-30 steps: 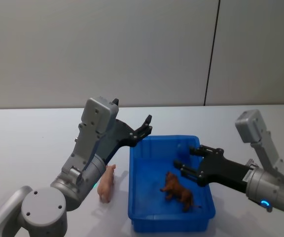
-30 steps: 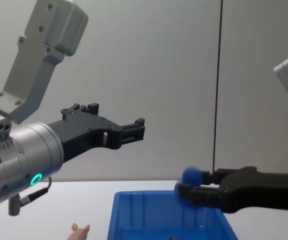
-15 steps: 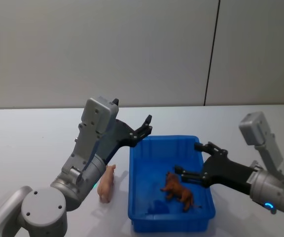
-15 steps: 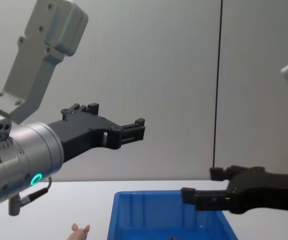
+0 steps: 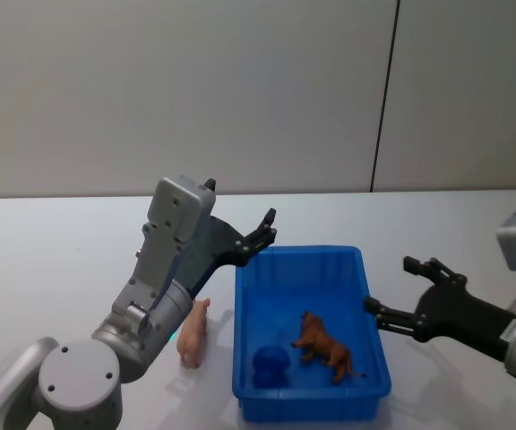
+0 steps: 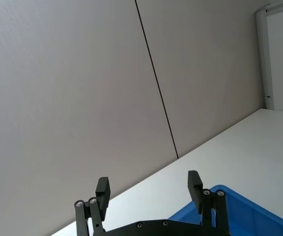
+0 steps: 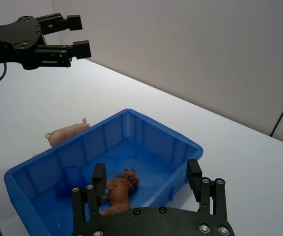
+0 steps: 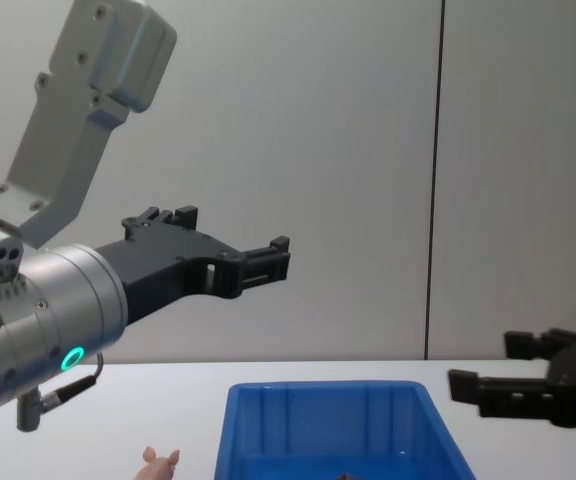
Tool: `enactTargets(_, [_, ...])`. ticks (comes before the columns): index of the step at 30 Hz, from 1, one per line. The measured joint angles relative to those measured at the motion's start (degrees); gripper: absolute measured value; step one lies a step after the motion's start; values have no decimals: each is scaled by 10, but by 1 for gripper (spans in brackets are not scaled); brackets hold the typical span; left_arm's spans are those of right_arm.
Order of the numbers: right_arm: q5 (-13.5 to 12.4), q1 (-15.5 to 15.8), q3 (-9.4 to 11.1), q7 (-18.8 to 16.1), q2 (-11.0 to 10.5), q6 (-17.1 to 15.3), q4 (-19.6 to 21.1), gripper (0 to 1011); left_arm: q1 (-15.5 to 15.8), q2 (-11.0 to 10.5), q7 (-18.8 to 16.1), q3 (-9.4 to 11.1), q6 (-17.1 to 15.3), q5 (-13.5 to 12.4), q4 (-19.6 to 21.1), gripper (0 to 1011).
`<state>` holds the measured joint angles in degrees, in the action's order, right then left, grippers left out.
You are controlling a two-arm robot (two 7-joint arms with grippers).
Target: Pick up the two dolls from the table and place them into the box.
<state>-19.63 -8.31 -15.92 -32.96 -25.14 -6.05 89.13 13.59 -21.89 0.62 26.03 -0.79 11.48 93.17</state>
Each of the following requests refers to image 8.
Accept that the blue plastic bin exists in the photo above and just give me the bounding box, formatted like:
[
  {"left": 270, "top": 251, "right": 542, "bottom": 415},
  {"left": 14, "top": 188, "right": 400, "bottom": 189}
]
[{"left": 213, "top": 380, "right": 478, "bottom": 480}]

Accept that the pink toy pig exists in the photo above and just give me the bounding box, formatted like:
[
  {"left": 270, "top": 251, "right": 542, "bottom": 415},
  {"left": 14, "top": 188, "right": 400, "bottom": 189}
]
[{"left": 132, "top": 446, "right": 182, "bottom": 480}]

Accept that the dark cable with silver plug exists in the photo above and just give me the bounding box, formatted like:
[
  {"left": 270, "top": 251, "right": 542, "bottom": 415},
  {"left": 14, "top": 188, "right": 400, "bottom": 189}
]
[{"left": 15, "top": 351, "right": 106, "bottom": 433}]

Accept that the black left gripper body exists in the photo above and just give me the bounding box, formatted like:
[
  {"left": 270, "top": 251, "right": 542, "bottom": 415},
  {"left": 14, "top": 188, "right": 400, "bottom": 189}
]
[{"left": 92, "top": 225, "right": 243, "bottom": 330}]

